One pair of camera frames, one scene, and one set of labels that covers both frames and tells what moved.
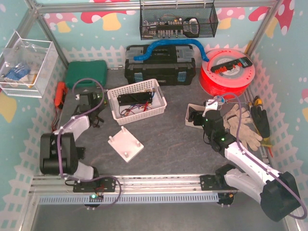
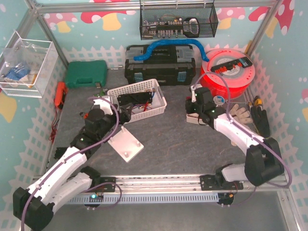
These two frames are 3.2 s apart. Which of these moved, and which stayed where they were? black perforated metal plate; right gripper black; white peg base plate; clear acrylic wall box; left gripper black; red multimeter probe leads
Moved: left gripper black; right gripper black
Stayed: black perforated metal plate; white peg base plate; clear acrylic wall box; red multimeter probe leads
